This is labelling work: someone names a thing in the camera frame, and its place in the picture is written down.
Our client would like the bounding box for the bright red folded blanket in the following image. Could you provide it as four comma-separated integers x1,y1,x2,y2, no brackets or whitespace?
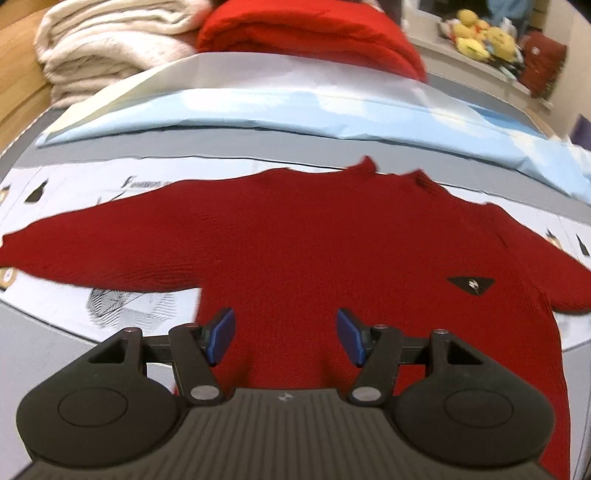
196,0,428,85

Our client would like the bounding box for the dark red bag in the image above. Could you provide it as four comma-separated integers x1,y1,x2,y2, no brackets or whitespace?
519,31,568,99

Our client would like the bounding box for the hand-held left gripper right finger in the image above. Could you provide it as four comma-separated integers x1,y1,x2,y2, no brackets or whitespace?
335,308,486,407

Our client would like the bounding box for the dark red knit sweater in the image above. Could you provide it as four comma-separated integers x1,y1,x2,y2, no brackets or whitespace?
0,156,591,480

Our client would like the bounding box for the purple box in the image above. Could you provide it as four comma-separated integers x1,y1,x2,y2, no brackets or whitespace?
570,114,591,151

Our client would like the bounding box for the cream fluffy folded blanket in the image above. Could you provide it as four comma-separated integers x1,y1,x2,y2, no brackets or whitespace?
34,0,219,108

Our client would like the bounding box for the blue cloth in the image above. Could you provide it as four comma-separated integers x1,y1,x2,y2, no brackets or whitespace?
486,0,524,20

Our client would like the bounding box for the grey bed sheet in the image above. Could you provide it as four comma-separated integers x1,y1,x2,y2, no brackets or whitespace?
0,99,591,480

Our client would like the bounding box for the white printed paper sheet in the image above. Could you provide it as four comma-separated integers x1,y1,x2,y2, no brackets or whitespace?
0,154,591,333

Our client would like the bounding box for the light blue duvet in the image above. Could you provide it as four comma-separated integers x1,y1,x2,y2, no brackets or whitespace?
36,52,591,205

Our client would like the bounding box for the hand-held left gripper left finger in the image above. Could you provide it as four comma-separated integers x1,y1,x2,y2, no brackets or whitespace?
88,307,238,407

